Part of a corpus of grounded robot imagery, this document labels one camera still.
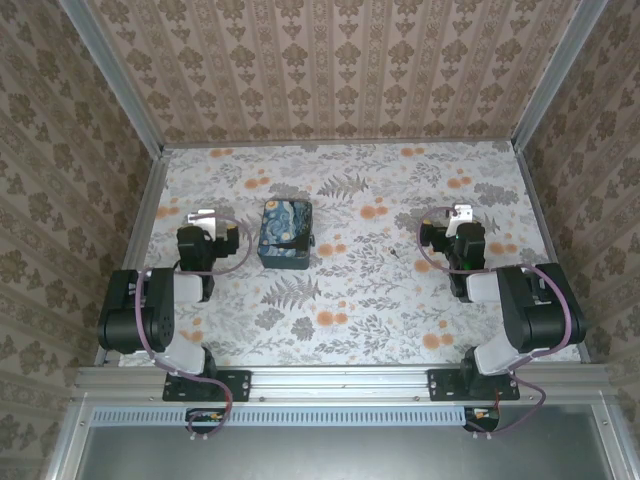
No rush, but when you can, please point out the blue starry night tin box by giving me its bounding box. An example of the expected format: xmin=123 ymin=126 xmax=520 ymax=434
xmin=256 ymin=198 xmax=315 ymax=271

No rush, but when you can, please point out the floral patterned table cover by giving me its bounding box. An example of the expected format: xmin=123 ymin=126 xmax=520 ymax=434
xmin=119 ymin=142 xmax=584 ymax=369

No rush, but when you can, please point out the black controller board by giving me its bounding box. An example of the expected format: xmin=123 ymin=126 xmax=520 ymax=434
xmin=185 ymin=407 xmax=227 ymax=435
xmin=463 ymin=405 xmax=502 ymax=434

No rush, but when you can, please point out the grey metal sheet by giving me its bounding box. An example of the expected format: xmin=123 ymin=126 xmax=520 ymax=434
xmin=79 ymin=424 xmax=616 ymax=480

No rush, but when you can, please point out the aluminium side rail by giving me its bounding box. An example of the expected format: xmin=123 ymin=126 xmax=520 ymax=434
xmin=93 ymin=149 xmax=170 ymax=367
xmin=514 ymin=147 xmax=592 ymax=364

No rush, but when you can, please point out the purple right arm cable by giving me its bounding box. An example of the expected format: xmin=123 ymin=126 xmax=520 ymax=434
xmin=417 ymin=207 xmax=575 ymax=440

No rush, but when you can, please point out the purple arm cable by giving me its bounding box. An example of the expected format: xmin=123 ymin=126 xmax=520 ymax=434
xmin=133 ymin=213 xmax=254 ymax=441
xmin=417 ymin=207 xmax=575 ymax=440

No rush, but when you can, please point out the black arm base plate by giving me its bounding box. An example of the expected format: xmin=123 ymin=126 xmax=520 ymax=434
xmin=162 ymin=368 xmax=252 ymax=403
xmin=428 ymin=368 xmax=521 ymax=403

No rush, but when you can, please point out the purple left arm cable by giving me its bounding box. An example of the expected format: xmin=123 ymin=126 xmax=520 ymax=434
xmin=133 ymin=213 xmax=254 ymax=441

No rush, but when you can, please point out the aluminium cross rail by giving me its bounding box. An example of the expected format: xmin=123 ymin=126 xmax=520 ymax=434
xmin=74 ymin=363 xmax=617 ymax=403

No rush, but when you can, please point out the aluminium corner post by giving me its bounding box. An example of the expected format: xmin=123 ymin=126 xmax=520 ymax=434
xmin=59 ymin=0 xmax=167 ymax=157
xmin=511 ymin=0 xmax=610 ymax=152

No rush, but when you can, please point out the grey slotted cable duct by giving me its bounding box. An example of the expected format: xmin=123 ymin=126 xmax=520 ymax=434
xmin=92 ymin=405 xmax=471 ymax=427

